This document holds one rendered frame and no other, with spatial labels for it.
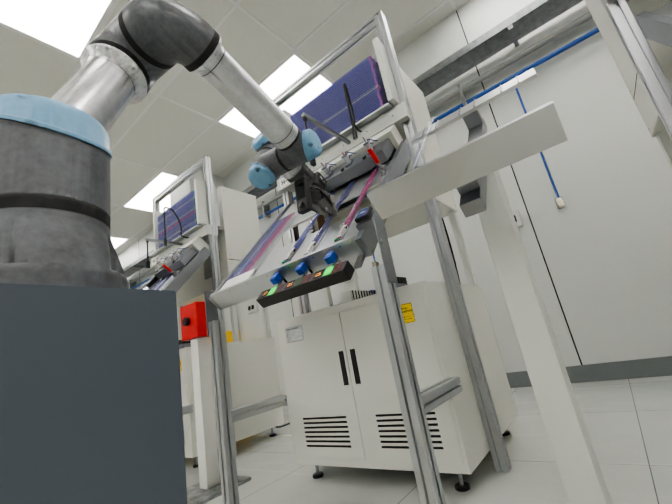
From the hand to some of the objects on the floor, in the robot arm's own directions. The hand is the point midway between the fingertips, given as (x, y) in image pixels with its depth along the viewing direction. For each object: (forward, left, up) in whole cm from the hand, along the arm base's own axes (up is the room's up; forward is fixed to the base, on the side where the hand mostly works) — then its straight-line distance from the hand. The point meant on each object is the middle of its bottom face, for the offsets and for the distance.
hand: (332, 215), depth 121 cm
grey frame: (+12, +13, -90) cm, 92 cm away
